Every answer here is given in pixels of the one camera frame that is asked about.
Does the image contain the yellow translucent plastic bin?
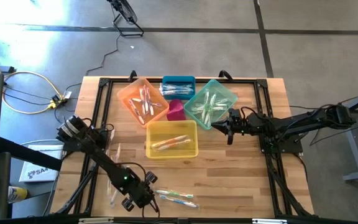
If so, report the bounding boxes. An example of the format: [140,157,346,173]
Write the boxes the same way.
[145,119,199,159]

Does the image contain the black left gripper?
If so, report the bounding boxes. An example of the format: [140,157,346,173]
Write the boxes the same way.
[121,170,159,212]

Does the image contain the yellow can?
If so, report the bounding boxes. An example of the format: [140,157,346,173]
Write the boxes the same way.
[7,185,29,203]

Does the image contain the black fan power cable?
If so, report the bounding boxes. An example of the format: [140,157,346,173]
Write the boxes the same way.
[64,34,121,94]

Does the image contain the pink plastic bin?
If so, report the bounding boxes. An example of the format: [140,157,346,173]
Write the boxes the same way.
[166,98,186,121]

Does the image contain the green translucent plastic bin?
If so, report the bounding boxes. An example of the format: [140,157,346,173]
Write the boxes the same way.
[183,78,239,131]

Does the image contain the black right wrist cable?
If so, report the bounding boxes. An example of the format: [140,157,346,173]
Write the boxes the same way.
[241,106,262,121]

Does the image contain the white printed cardboard box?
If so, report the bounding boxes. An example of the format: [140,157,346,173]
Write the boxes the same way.
[19,142,65,183]

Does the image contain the blue opaque plastic bin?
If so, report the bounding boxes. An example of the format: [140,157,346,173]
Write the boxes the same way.
[162,75,196,101]

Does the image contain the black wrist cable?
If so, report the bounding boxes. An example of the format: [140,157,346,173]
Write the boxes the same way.
[241,106,262,121]
[116,161,148,180]

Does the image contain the black floor fan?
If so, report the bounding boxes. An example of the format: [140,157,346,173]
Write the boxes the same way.
[106,0,145,38]

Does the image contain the purple toothbrush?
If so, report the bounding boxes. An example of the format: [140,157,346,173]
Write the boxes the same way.
[128,98,145,125]
[144,86,155,116]

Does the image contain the orange translucent plastic bin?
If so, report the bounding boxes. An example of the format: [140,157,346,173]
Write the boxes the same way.
[116,77,170,129]

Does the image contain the silver aluminium extrusion piece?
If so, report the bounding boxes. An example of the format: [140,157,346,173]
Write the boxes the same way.
[78,217,114,223]
[252,218,288,224]

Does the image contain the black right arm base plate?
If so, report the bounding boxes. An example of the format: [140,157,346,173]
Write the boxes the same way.
[258,129,310,154]

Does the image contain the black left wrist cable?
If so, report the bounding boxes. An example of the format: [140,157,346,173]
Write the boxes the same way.
[116,161,148,180]

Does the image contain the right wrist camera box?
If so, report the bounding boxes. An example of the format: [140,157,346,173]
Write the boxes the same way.
[230,119,245,134]

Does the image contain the black diagonal rig beam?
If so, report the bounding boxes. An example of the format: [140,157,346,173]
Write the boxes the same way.
[0,136,64,172]

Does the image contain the black rig crossbar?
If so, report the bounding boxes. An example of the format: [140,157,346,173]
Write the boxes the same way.
[0,217,358,224]

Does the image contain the black floor cable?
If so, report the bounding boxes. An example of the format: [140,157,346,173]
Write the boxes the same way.
[289,96,358,146]

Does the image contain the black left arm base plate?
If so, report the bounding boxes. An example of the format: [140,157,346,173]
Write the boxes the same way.
[56,127,109,153]

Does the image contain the blue toothbrush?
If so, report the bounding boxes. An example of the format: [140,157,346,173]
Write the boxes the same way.
[158,194,200,208]
[160,90,195,96]
[160,86,195,94]
[158,83,196,91]
[162,84,195,93]

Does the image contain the yellow extension cable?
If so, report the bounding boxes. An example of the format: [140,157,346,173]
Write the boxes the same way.
[1,70,62,115]

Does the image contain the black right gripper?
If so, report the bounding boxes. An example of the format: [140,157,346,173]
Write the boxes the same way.
[211,108,261,146]

